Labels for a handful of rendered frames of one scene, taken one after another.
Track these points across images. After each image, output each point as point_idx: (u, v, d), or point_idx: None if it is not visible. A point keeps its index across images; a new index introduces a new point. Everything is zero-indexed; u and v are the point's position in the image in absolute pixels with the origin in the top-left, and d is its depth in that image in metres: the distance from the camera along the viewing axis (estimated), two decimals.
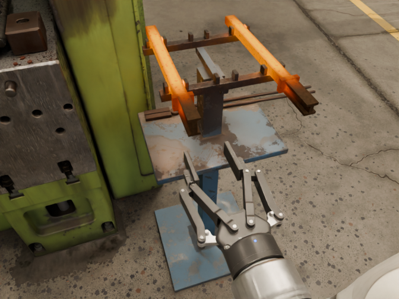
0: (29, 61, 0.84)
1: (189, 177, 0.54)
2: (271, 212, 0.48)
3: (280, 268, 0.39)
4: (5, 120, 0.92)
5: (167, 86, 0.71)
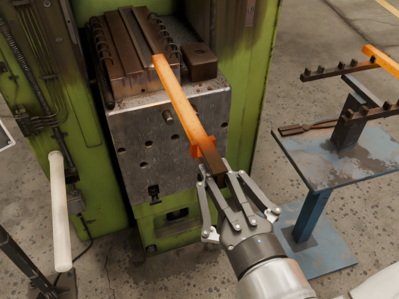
0: (209, 88, 0.96)
1: (204, 171, 0.55)
2: (268, 209, 0.49)
3: (285, 268, 0.40)
4: (173, 138, 1.05)
5: (354, 113, 0.84)
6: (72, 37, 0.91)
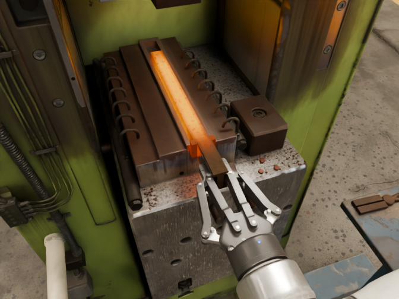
0: (276, 168, 0.66)
1: (204, 171, 0.55)
2: (268, 210, 0.49)
3: (285, 269, 0.40)
4: (218, 228, 0.75)
5: None
6: (77, 99, 0.61)
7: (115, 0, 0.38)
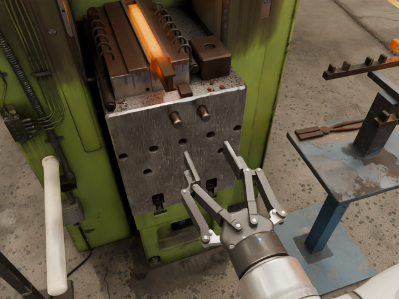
0: (222, 86, 0.86)
1: (189, 177, 0.54)
2: (273, 210, 0.49)
3: (286, 266, 0.40)
4: (180, 142, 0.94)
5: (389, 115, 0.73)
6: (66, 29, 0.80)
7: None
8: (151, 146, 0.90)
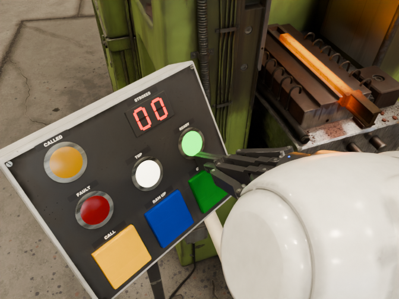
0: (395, 117, 0.89)
1: (211, 164, 0.54)
2: (281, 151, 0.49)
3: (325, 152, 0.38)
4: None
5: None
6: (258, 64, 0.83)
7: None
8: None
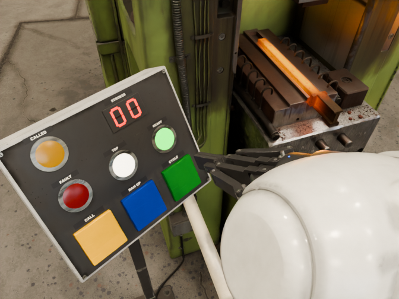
0: (361, 116, 0.96)
1: (211, 165, 0.54)
2: (281, 151, 0.49)
3: (325, 151, 0.38)
4: None
5: None
6: (233, 67, 0.91)
7: (306, 2, 0.68)
8: None
